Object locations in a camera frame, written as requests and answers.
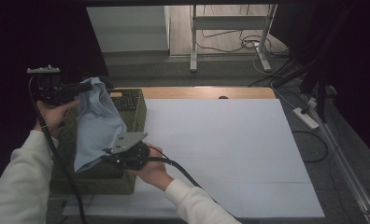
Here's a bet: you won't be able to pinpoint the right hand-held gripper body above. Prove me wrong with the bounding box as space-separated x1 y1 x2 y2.
110 132 150 171

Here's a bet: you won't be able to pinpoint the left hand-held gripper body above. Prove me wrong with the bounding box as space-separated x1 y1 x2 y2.
26 64 81 106

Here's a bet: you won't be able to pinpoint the light blue tank top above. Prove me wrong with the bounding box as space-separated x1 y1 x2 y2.
73 77 128 174

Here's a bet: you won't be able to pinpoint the green woven basket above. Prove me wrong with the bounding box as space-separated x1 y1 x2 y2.
49 88 148 196

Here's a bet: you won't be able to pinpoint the person's left hand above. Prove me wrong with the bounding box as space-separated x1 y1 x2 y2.
33 97 81 138

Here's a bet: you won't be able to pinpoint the person's right hand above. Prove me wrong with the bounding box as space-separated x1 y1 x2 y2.
126 146 175 191

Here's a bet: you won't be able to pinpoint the black curtain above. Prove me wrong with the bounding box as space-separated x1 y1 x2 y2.
0 0 109 194
268 0 370 157

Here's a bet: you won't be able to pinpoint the white foam board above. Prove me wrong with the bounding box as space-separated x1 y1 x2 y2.
62 98 326 218

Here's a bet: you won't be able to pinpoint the white power strip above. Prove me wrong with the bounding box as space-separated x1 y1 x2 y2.
292 106 320 131

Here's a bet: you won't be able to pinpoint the black stand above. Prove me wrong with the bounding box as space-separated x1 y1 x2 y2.
271 55 338 124

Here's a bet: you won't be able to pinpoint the right hand-held gripper cable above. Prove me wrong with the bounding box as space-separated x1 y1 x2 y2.
144 144 220 203

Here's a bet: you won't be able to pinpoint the hand-held gripper cable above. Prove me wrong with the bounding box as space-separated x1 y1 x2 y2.
28 76 89 224
144 144 220 203

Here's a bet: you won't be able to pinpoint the left hand-held gripper cable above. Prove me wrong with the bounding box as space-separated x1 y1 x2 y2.
28 76 89 224

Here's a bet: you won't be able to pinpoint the tangled black floor cables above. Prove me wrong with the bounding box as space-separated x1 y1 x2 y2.
194 29 292 60

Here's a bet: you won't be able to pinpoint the white metal stand frame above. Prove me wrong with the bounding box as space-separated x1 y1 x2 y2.
190 3 279 73

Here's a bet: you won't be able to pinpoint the black looped floor cable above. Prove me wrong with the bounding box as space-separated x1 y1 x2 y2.
292 130 330 163

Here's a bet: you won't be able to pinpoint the aluminium rail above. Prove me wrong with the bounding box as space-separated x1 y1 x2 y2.
301 92 370 224

